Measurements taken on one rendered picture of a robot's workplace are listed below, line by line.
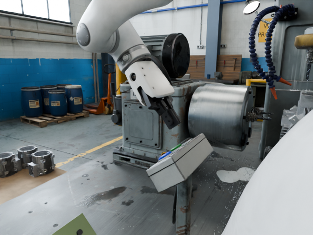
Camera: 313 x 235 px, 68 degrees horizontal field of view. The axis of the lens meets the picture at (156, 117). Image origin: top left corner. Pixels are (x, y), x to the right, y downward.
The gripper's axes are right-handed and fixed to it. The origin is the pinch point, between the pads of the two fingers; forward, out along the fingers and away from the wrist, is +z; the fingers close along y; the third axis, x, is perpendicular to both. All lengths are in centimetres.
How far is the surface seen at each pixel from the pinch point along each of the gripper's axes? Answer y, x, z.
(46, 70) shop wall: 329, 414, -305
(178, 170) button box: -13.6, -3.4, 9.4
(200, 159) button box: -5.0, -3.6, 10.8
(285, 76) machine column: 66, -21, 7
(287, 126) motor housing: 33.5, -15.2, 19.8
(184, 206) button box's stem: -6.5, 5.2, 18.1
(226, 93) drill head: 35.6, -4.6, 0.8
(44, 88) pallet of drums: 266, 377, -231
